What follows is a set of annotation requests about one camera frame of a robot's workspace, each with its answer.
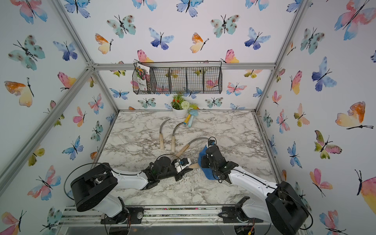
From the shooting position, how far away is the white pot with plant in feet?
3.49

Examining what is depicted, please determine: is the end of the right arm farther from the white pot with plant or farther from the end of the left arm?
the white pot with plant

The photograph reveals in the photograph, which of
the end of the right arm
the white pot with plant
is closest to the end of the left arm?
the end of the right arm
